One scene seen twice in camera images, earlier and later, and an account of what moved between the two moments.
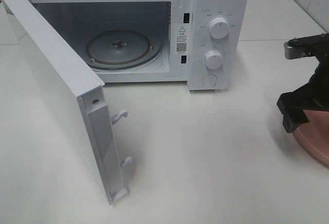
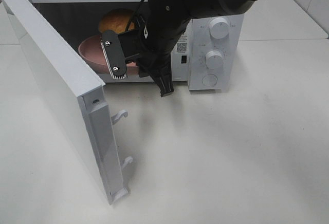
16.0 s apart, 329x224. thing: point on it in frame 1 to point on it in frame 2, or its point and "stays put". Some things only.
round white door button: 209,80 stays put
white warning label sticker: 181,39 stays put
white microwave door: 77,91 stays put
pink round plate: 313,136 to 91,51
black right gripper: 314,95 to 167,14
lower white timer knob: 213,59 stays put
